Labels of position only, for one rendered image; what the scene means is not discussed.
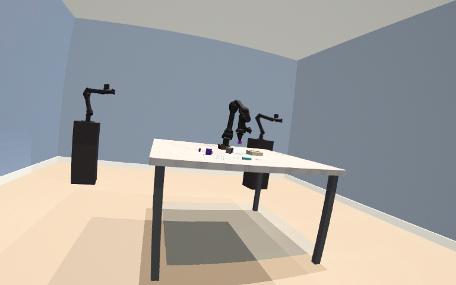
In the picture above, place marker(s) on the beige rectangular tray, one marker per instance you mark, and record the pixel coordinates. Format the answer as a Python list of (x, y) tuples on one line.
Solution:
[(254, 153)]

